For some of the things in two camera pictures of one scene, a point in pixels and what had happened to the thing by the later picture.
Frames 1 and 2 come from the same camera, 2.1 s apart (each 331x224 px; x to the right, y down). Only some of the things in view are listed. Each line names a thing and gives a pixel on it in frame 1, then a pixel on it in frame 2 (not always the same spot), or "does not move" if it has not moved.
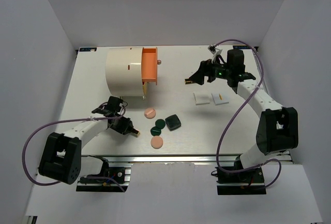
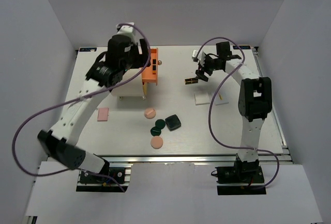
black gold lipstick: (135, 132) -> (154, 66)
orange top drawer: (149, 64) does not move
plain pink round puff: (156, 142) does not move
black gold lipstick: (187, 81) does not move
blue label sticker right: (241, 47) does not move
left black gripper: (122, 130) -> (141, 58)
